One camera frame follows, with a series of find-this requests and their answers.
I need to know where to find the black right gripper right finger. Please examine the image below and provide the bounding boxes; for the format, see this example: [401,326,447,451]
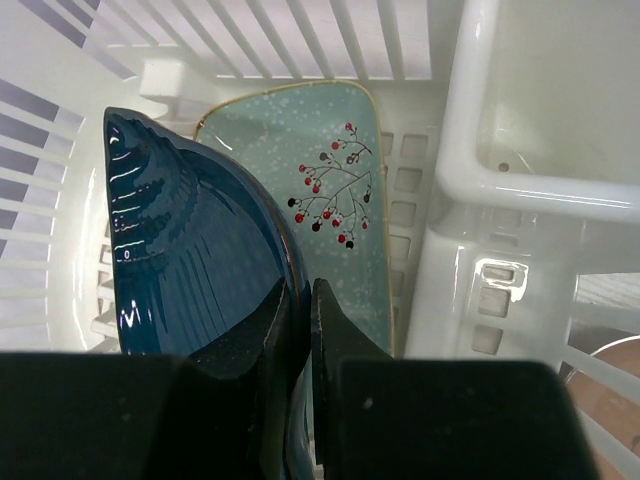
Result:
[310,279,598,479]

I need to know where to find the dark blue shell plate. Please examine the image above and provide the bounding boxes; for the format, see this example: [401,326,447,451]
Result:
[103,107,314,479]

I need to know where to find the white plastic dish bin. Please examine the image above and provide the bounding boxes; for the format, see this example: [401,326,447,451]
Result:
[1,1,639,479]

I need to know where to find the teal rectangular divided plate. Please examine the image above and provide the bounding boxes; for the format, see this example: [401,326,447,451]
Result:
[194,80,395,353]

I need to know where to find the brown square panda dish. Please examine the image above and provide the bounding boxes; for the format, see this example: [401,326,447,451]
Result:
[561,329,639,455]

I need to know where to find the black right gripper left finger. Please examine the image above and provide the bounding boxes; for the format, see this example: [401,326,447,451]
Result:
[1,282,295,479]

